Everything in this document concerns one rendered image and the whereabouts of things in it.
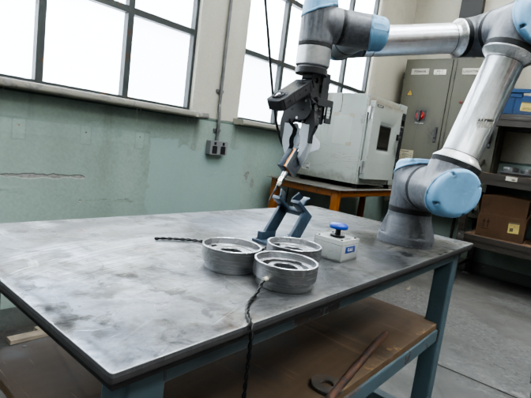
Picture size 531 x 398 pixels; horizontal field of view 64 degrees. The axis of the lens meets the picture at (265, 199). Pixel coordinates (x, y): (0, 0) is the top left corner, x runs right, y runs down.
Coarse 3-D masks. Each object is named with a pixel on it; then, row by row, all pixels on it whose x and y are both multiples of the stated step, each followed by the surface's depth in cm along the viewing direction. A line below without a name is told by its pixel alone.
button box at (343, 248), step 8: (328, 232) 95; (320, 240) 91; (328, 240) 89; (336, 240) 88; (344, 240) 89; (352, 240) 90; (328, 248) 89; (336, 248) 88; (344, 248) 88; (352, 248) 91; (328, 256) 89; (336, 256) 88; (344, 256) 88; (352, 256) 91
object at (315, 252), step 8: (272, 240) 84; (280, 240) 86; (288, 240) 87; (296, 240) 87; (304, 240) 86; (272, 248) 79; (280, 248) 78; (288, 248) 84; (296, 248) 84; (312, 248) 85; (320, 248) 81; (312, 256) 78; (320, 256) 80
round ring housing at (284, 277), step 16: (256, 256) 69; (272, 256) 74; (288, 256) 75; (304, 256) 73; (256, 272) 67; (272, 272) 65; (288, 272) 64; (304, 272) 65; (272, 288) 66; (288, 288) 66; (304, 288) 67
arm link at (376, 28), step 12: (348, 12) 91; (360, 12) 92; (348, 24) 90; (360, 24) 91; (372, 24) 91; (384, 24) 92; (348, 36) 92; (360, 36) 92; (372, 36) 92; (384, 36) 92; (348, 48) 97; (360, 48) 95; (372, 48) 94
